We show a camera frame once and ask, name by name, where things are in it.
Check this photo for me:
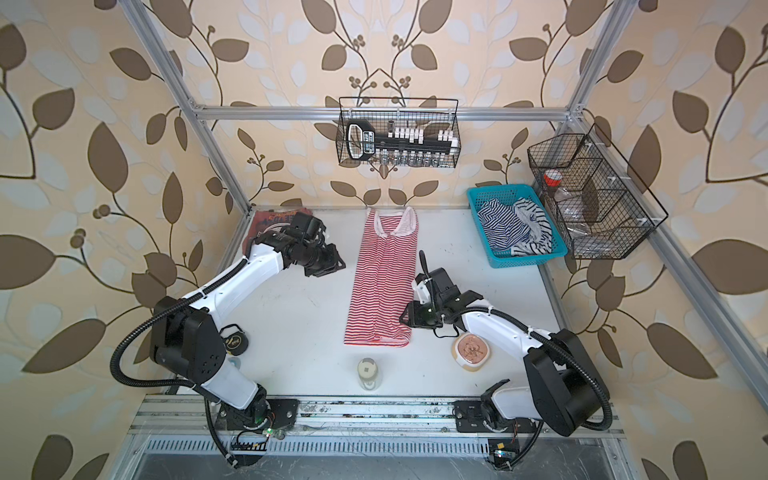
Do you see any striped red white tank top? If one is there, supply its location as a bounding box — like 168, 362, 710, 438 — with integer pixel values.
344, 207, 419, 348

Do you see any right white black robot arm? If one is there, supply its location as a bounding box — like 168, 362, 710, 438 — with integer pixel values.
399, 253, 614, 471

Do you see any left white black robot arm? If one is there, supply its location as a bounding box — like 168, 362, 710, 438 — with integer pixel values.
109, 212, 345, 430

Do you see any beige round container pink lid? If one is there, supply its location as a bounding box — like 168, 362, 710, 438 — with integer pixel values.
451, 333, 491, 372

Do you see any teal plastic basket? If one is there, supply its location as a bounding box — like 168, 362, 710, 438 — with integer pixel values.
467, 184, 568, 268

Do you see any small clear jar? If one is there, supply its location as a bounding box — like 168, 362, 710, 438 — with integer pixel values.
357, 358, 382, 391

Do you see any black wire basket right wall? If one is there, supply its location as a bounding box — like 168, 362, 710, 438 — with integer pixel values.
527, 124, 669, 260

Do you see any black wire basket back wall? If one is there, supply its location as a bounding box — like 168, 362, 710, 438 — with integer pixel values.
335, 95, 462, 169

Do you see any black handled bottle rack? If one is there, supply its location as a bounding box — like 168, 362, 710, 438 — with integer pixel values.
337, 119, 461, 166

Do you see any black wire basket wall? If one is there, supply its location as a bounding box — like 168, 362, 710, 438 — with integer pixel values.
335, 95, 462, 169
527, 124, 669, 260

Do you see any navy white striped tank top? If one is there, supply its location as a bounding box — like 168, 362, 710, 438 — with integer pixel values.
478, 198, 553, 257

